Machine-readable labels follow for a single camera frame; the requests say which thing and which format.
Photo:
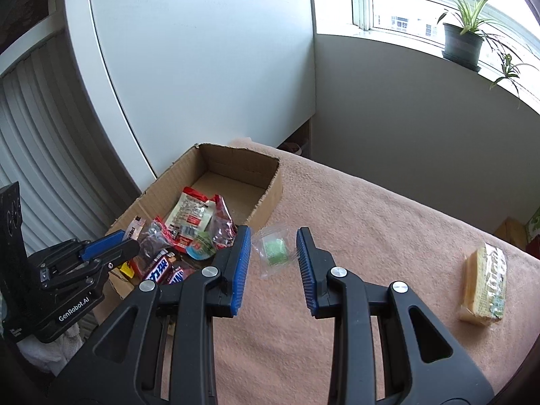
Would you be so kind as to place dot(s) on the white wardrobe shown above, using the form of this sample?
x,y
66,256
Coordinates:
x,y
202,63

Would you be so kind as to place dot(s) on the small brown chocolate bar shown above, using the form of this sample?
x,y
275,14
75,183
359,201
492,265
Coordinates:
x,y
159,266

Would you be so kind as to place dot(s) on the white ribbed shutter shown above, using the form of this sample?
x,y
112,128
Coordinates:
x,y
50,143

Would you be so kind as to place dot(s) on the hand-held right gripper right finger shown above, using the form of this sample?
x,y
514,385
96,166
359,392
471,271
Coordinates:
x,y
304,270

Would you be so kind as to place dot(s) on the green pastry clear packet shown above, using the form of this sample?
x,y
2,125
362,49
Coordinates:
x,y
274,249

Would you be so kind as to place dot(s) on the yellow candy packet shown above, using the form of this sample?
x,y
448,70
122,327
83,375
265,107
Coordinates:
x,y
125,269

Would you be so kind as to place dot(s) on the white pink candy packet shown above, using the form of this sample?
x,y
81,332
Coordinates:
x,y
136,228

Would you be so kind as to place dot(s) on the potted spider plant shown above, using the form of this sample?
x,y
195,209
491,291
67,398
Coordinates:
x,y
462,44

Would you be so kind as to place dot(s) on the large printed snack bag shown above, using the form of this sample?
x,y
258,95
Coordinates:
x,y
190,215

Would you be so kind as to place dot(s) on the wrapped sandwich bread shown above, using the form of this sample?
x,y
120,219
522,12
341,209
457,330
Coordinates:
x,y
485,282

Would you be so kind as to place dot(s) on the green carton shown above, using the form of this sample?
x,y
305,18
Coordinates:
x,y
533,228

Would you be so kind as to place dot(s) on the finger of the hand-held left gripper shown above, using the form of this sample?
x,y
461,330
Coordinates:
x,y
103,245
120,255

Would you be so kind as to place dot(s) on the window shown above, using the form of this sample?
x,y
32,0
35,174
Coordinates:
x,y
405,4

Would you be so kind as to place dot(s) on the green jelly cup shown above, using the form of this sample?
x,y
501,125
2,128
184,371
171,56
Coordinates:
x,y
201,247

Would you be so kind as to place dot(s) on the dark snack red-edged wrapper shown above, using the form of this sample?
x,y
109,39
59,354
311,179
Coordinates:
x,y
154,238

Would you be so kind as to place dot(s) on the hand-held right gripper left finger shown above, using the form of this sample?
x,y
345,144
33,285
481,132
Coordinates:
x,y
240,270

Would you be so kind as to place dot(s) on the large brown chocolate bar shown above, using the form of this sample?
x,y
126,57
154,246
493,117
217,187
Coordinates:
x,y
181,276

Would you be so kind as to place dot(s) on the small brown cardboard box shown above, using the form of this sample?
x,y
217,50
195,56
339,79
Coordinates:
x,y
510,232

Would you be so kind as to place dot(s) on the red clear snack packet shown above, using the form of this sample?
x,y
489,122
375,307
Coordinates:
x,y
223,228

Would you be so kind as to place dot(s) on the pink tablecloth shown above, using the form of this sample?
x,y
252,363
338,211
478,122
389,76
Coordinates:
x,y
379,228

